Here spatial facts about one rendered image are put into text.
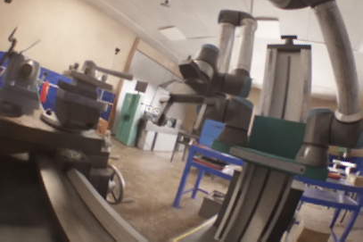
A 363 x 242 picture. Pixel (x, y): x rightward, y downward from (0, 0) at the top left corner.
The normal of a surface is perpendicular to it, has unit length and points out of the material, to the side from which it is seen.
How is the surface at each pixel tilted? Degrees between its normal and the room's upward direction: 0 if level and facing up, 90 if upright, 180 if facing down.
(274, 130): 90
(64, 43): 90
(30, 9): 90
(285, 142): 90
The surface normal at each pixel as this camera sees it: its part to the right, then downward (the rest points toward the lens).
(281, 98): -0.65, -0.26
